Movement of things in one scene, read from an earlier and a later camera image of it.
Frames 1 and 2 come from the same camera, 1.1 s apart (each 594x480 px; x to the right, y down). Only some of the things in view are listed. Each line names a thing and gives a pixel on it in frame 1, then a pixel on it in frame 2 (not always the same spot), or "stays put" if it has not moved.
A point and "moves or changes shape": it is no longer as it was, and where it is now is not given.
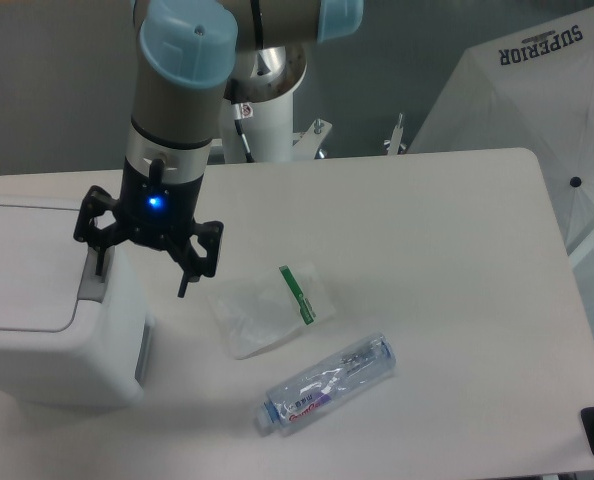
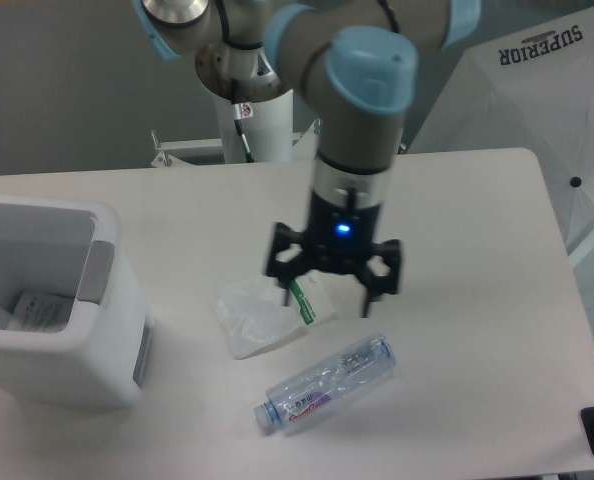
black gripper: [157, 213] -> [338, 238]
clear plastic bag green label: [263, 311] stays put
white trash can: [49, 330] moves or changes shape
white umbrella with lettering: [550, 89] stays put
